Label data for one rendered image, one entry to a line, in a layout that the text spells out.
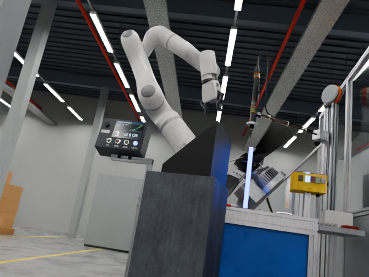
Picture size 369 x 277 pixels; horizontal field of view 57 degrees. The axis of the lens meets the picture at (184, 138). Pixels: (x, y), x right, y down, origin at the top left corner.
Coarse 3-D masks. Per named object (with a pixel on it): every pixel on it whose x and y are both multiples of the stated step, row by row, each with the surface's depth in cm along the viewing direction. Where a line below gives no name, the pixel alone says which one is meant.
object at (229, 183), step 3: (228, 174) 222; (228, 177) 219; (231, 177) 218; (234, 177) 217; (228, 180) 216; (231, 180) 215; (234, 180) 214; (237, 180) 214; (228, 183) 214; (231, 183) 213; (234, 183) 212; (228, 186) 210; (231, 186) 210; (228, 189) 208
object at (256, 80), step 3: (255, 78) 229; (258, 78) 229; (255, 81) 228; (258, 81) 228; (255, 84) 227; (258, 84) 228; (255, 87) 226; (255, 90) 226; (255, 93) 225; (252, 96) 226; (255, 96) 225; (252, 105) 224; (255, 105) 223
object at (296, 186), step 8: (296, 176) 168; (304, 176) 168; (320, 176) 167; (296, 184) 167; (304, 184) 167; (312, 184) 166; (320, 184) 166; (296, 192) 174; (312, 192) 167; (320, 192) 165
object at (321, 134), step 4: (316, 132) 247; (320, 132) 244; (324, 132) 246; (328, 132) 248; (312, 136) 250; (316, 136) 246; (320, 136) 244; (324, 136) 246; (328, 136) 248; (324, 140) 246; (328, 140) 247
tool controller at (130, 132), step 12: (108, 120) 191; (120, 120) 191; (108, 132) 187; (132, 132) 185; (144, 132) 185; (96, 144) 184; (108, 144) 183; (120, 144) 182; (132, 144) 182; (144, 144) 186; (108, 156) 191; (120, 156) 186; (132, 156) 185; (144, 156) 188
